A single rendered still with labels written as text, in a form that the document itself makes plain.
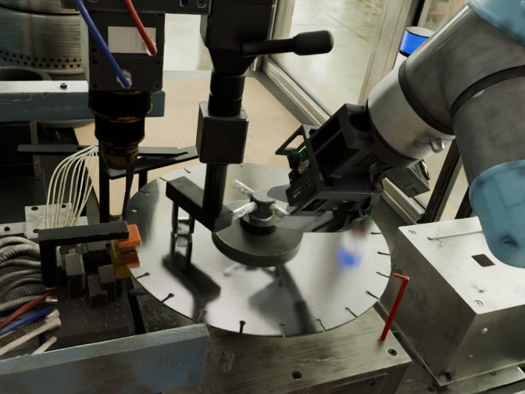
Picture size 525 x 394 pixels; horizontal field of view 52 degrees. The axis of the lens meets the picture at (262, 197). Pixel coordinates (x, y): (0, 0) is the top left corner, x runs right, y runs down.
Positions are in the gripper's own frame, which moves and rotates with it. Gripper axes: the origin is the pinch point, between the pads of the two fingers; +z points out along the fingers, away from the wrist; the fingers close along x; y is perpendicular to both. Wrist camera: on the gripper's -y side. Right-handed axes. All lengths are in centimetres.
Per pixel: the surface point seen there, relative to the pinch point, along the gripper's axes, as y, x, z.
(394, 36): -42, -45, 8
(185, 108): -18, -57, 57
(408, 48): -19.7, -22.5, -9.0
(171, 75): -22, -76, 68
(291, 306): 3.8, 10.1, -0.8
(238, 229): 5.1, -0.8, 4.5
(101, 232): 20.9, -1.0, 5.9
